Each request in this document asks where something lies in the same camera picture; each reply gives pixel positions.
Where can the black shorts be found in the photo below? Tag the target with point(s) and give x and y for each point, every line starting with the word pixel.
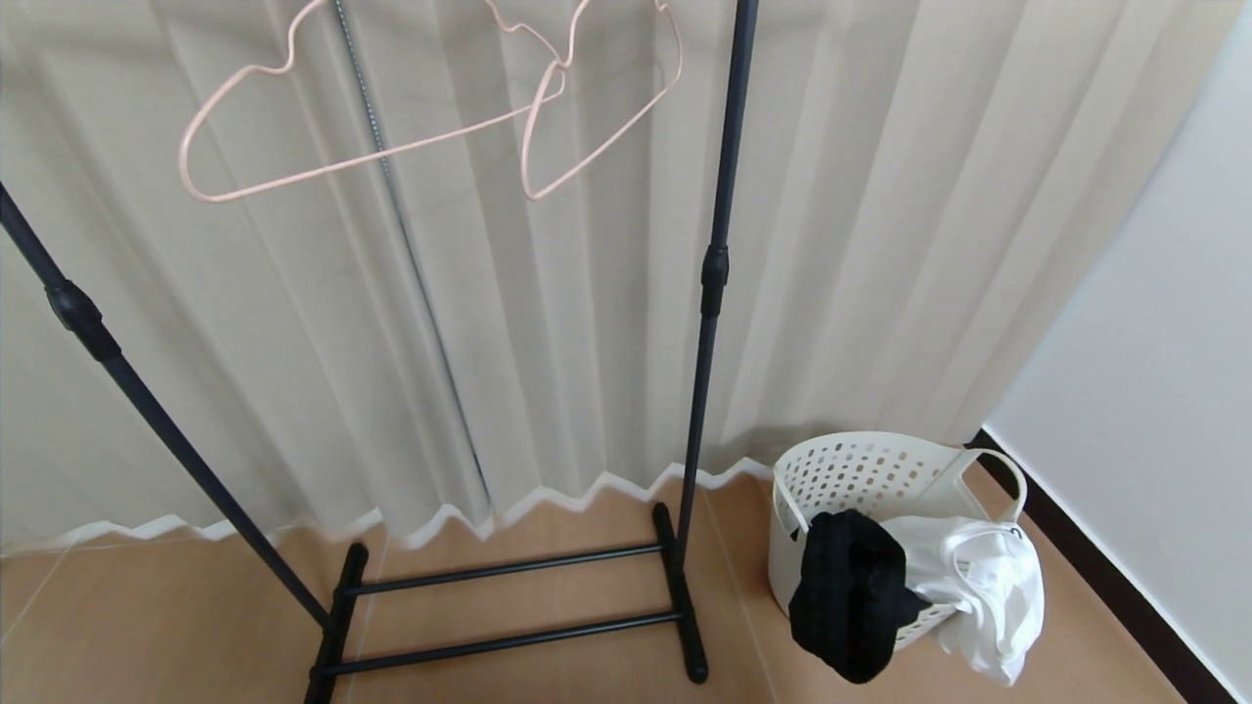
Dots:
pixel 851 596

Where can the pink clothes hanger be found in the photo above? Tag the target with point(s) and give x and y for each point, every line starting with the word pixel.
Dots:
pixel 524 152
pixel 293 175

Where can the beige curtain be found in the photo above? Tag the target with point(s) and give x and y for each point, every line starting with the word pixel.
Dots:
pixel 880 196

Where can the white garment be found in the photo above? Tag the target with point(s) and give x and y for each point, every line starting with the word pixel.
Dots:
pixel 988 587

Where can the black clothes rack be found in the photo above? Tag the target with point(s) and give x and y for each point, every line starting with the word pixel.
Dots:
pixel 714 274

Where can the white laundry basket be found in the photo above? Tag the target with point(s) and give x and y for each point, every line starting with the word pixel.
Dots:
pixel 861 469

